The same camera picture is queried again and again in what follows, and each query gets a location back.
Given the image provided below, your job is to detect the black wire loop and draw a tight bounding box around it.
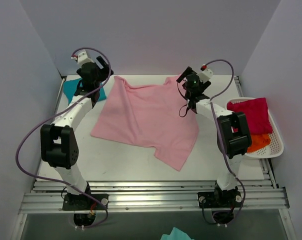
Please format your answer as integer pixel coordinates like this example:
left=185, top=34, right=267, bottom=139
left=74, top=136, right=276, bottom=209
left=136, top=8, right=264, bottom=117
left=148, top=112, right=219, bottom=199
left=176, top=82, right=192, bottom=118

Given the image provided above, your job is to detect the crimson t shirt in basket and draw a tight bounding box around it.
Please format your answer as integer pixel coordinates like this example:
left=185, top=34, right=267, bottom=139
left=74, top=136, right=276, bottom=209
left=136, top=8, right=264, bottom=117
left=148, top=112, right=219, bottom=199
left=226, top=97, right=273, bottom=135

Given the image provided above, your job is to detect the folded teal t shirt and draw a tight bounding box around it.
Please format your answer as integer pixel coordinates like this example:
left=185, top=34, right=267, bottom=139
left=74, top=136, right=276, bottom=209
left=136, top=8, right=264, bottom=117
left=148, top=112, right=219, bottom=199
left=63, top=78, right=107, bottom=104

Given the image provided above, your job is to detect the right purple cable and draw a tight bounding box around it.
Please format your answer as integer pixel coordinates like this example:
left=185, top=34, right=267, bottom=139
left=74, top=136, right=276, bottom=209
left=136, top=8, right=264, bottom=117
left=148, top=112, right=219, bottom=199
left=205, top=58, right=247, bottom=225

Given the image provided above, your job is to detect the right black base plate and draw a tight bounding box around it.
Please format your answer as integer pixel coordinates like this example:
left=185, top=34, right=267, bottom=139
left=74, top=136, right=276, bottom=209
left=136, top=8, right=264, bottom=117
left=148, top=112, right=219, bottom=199
left=197, top=191, right=243, bottom=209

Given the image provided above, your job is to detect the mint green cloth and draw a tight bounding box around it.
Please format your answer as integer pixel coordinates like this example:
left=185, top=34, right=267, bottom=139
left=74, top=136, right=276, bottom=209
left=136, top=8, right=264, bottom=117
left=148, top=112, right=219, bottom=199
left=160, top=227, right=193, bottom=240

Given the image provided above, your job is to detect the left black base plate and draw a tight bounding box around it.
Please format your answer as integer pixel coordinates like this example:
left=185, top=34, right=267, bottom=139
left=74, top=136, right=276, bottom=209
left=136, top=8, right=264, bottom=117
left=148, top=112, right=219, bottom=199
left=62, top=193, right=109, bottom=211

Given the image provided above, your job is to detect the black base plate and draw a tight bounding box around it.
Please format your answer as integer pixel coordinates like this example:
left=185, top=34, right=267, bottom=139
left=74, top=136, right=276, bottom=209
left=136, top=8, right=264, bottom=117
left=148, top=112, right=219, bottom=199
left=62, top=193, right=109, bottom=211
left=197, top=191, right=243, bottom=209

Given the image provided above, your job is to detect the white plastic basket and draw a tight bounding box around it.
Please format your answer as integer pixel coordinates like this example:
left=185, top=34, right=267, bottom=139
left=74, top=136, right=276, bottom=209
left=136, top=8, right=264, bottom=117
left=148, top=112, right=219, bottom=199
left=226, top=97, right=284, bottom=159

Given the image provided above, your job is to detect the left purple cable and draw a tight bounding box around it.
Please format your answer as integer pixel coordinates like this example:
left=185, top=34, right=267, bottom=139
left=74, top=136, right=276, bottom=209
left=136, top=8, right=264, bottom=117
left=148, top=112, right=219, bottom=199
left=15, top=47, right=112, bottom=228

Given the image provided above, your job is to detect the purple cable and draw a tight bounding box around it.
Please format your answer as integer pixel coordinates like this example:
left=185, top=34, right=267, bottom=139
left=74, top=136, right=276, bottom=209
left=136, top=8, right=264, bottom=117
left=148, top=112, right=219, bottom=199
left=205, top=58, right=247, bottom=225
left=15, top=47, right=112, bottom=228

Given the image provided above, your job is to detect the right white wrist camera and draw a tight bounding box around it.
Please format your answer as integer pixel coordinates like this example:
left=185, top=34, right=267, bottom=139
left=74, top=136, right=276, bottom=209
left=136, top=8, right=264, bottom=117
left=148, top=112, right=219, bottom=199
left=197, top=65, right=213, bottom=83

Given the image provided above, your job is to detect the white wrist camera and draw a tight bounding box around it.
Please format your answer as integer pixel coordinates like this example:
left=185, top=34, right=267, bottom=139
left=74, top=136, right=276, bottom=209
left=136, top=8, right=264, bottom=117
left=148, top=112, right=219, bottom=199
left=71, top=49, right=94, bottom=66
left=197, top=65, right=213, bottom=83

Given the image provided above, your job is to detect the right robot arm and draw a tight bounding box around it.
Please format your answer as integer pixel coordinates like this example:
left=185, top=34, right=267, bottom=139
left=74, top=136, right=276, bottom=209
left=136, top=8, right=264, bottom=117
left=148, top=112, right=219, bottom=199
left=176, top=66, right=252, bottom=207

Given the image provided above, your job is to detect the pink t shirt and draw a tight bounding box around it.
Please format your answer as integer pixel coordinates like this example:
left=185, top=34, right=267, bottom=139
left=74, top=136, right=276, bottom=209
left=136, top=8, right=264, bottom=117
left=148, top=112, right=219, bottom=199
left=90, top=76, right=199, bottom=171

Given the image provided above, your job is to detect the orange t shirt in basket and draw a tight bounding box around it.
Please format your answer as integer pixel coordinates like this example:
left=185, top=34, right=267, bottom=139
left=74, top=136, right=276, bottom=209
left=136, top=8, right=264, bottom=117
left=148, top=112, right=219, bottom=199
left=247, top=134, right=271, bottom=153

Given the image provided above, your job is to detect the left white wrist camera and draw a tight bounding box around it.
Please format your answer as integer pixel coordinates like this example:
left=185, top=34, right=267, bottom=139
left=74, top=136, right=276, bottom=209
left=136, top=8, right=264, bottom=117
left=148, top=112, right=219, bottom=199
left=71, top=49, right=94, bottom=66

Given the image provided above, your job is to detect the aluminium rail frame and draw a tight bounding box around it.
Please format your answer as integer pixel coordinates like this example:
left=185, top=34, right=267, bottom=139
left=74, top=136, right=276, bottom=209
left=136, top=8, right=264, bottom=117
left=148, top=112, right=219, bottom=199
left=19, top=179, right=289, bottom=214

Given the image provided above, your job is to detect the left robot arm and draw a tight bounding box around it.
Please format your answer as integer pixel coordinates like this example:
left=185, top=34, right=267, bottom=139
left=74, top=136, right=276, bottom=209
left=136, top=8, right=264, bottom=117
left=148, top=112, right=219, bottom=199
left=40, top=51, right=113, bottom=210

